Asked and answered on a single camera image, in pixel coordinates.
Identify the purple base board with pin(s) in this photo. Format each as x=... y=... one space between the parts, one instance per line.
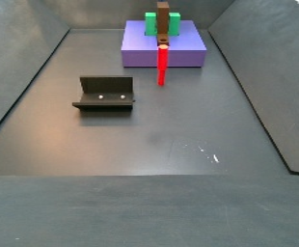
x=139 y=48

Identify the right green block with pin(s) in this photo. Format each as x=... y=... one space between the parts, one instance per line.
x=173 y=23

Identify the red peg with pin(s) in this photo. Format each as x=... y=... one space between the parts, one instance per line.
x=161 y=63

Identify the brown L-shaped block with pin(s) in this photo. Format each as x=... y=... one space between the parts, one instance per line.
x=161 y=22

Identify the black angle bracket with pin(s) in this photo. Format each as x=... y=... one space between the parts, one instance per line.
x=105 y=92

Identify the left green block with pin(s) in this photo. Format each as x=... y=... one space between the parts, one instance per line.
x=149 y=18

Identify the green block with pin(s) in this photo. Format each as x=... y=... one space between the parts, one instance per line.
x=149 y=18
x=173 y=23

